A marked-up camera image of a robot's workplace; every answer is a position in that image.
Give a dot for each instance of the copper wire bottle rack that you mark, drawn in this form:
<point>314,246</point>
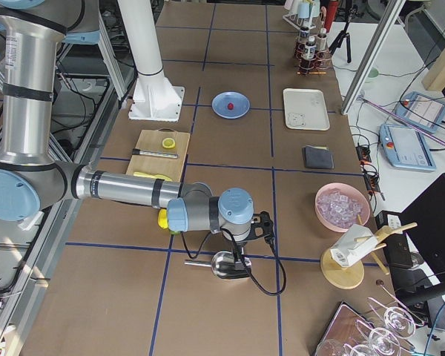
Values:
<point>321,62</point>

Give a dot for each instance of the black monitor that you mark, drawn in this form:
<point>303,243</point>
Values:
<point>428,212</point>

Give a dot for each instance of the dark drink bottle three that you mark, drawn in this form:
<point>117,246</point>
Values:
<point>304,34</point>

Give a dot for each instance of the blue teach pendant far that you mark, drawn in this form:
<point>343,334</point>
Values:
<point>422,111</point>

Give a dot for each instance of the wooden round stand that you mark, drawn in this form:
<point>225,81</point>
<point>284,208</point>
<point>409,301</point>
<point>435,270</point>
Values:
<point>351,277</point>

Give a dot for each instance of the cream bear tray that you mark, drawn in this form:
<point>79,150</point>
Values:
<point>305,109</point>

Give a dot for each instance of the blue teach pendant near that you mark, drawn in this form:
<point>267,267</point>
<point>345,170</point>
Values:
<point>405,148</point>

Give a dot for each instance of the lemon half slice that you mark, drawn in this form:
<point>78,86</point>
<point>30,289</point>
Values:
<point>168,143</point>

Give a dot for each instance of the yellow plastic knife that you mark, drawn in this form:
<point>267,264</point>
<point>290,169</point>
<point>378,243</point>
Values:
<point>152,176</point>

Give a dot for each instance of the dark drink bottle one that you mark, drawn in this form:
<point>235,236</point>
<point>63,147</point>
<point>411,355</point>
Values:
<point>310,48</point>

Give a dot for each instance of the wooden cutting board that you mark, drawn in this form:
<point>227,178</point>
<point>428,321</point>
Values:
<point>151,140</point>

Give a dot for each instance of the blue teach pendant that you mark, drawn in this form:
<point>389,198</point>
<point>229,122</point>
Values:
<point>405,148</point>
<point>422,111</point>

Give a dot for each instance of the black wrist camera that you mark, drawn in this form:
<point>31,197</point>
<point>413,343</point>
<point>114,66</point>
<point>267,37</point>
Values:
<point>261,227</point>

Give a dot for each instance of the green small bowl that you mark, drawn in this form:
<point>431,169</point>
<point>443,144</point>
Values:
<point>372,75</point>

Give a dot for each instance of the grey folded cloth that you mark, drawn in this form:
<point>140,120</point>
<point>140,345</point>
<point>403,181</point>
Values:
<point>319,158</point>

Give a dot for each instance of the blue round plate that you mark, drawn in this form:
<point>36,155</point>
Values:
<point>240,102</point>

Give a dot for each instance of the wine glass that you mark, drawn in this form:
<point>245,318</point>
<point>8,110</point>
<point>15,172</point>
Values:
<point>396,316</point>

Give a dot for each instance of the yellow lemon back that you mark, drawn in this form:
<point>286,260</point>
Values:
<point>162,219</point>

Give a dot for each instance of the white wire cup rack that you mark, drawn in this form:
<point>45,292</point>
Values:
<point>301,13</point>

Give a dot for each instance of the metal ice scoop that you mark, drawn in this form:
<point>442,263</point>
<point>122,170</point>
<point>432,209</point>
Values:
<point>221,265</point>

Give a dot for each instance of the red cylinder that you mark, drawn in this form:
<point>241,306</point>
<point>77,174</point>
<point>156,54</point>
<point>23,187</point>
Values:
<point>331,12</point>

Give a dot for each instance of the steel knife sharpener rod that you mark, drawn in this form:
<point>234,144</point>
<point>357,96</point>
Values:
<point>139,152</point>

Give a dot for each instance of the aluminium frame post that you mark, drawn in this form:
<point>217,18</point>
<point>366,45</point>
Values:
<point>381,32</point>

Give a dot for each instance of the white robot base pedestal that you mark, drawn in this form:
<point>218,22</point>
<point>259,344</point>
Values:
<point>154,97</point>

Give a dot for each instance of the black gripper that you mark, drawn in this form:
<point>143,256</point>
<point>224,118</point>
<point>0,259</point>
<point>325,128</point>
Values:
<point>240,245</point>

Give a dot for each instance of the white paper carton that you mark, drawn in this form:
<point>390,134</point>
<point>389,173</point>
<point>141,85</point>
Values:
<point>354,244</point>

